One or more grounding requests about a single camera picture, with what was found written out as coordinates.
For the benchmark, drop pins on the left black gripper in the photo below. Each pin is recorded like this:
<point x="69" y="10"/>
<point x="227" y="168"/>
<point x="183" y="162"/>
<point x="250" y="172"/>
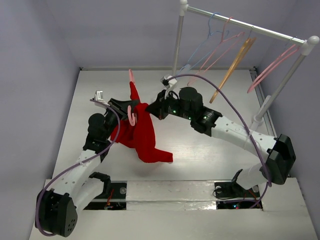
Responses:
<point x="123" y="105"/>

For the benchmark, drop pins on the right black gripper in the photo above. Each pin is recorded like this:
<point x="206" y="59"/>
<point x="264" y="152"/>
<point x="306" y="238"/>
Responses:
<point x="162" y="107"/>

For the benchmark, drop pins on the thick pink plastic hanger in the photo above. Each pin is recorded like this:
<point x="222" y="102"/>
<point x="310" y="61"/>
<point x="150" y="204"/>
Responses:
<point x="133" y="96"/>

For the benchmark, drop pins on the red t shirt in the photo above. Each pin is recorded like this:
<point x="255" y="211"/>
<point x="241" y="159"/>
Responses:
<point x="141" y="137"/>

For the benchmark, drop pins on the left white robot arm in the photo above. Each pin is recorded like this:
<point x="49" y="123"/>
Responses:
<point x="61" y="201"/>

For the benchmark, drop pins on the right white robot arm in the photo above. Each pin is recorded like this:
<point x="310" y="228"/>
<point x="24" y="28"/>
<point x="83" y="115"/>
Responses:
<point x="276" y="153"/>

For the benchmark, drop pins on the orange wooden hanger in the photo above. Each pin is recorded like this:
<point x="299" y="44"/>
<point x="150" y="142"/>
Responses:
<point x="237" y="60"/>

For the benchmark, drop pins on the white clothes rack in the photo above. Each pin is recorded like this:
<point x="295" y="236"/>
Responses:
<point x="306" y="47"/>

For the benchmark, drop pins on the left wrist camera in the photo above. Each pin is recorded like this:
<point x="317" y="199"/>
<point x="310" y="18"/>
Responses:
<point x="99" y="96"/>

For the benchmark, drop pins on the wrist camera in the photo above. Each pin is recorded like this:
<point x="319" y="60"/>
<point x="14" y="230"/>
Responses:
<point x="99" y="96"/>
<point x="169" y="83"/>

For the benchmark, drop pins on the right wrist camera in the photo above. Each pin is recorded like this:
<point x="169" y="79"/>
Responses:
<point x="169" y="83"/>

